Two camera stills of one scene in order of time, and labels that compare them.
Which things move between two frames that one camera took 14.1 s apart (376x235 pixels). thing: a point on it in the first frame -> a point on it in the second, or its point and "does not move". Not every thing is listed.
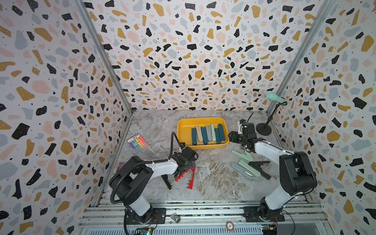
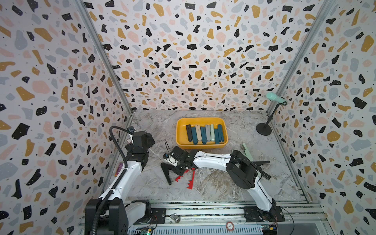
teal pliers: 194,136 does not move
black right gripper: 234,137 -> 180,172
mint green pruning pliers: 213,134 does not move
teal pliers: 204,134 does not move
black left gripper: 193,165 -> 151,140
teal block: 221,132 does not move
